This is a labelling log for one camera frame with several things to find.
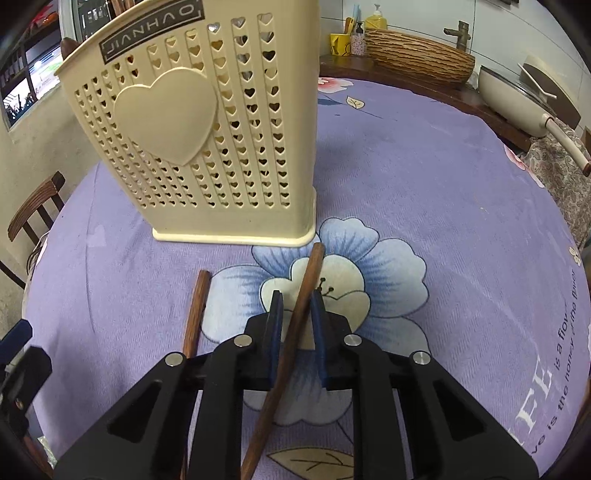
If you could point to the wicker basket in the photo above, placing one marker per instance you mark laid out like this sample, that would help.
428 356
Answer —
415 55

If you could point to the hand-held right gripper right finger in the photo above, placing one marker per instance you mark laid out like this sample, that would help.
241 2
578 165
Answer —
318 337

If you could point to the brown wooden chopstick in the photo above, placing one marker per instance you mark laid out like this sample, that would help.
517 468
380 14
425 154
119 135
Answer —
196 314
307 286

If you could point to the window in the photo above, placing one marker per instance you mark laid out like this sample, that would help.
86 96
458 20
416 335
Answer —
27 83

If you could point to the cream plastic utensil holder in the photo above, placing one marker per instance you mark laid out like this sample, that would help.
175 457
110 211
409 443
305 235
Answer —
161 115

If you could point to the speckled pump bottle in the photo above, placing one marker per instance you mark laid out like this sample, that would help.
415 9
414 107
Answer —
358 44

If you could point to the brown wooden chair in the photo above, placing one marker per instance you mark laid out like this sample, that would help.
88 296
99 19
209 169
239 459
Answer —
37 198

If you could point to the cream frying pan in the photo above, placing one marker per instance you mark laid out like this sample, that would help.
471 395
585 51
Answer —
503 101

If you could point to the purple floral tablecloth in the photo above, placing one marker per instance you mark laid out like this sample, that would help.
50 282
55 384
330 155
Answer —
438 230

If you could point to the paisley patterned cloth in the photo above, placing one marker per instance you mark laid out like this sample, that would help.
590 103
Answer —
563 184

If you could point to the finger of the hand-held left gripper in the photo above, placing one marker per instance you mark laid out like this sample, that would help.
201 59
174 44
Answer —
16 334
27 378

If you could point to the yellow cup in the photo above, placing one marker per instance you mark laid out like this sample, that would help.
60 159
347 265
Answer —
340 45

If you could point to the bronze faucet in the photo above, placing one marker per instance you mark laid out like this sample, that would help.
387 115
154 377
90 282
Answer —
457 34

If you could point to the yellow soap bottle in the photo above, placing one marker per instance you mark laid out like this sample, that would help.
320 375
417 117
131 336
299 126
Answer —
376 21

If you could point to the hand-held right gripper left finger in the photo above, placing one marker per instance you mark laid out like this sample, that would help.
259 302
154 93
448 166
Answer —
276 332

